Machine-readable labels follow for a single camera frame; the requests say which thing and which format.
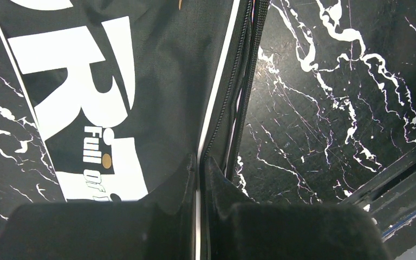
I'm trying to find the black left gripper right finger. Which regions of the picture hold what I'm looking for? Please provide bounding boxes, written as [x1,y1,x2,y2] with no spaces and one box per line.
[204,157,391,259]

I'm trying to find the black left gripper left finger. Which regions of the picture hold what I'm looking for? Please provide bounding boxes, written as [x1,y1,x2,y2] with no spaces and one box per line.
[0,154,197,259]

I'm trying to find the black racket bag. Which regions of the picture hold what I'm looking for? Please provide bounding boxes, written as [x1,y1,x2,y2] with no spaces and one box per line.
[0,1,269,259]

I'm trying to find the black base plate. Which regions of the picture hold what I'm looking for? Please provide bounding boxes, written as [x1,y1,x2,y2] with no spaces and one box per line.
[343,148,416,258]

